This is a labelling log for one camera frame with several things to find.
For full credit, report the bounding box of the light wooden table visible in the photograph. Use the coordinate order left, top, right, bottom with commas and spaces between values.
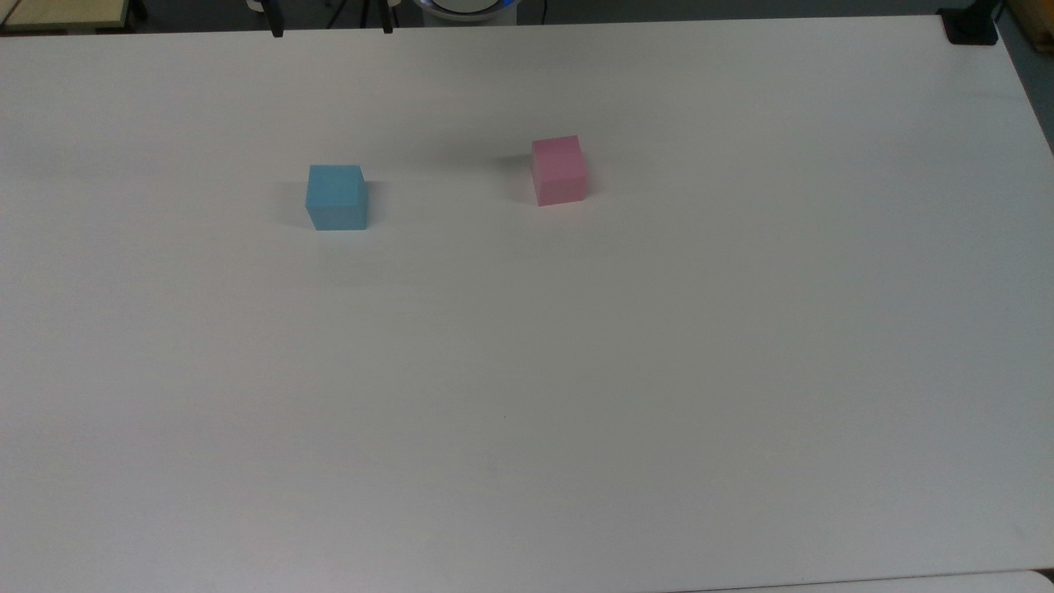
0, 0, 134, 34

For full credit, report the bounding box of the black table clamp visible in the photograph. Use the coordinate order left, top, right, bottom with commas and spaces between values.
939, 0, 1001, 46

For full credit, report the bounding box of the white robot base blue ring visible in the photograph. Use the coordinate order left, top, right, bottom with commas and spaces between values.
412, 0, 518, 22

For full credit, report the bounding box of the pink cube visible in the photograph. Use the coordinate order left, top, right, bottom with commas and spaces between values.
530, 135, 590, 207

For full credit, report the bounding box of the blue cube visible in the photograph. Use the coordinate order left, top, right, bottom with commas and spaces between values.
305, 164, 369, 231

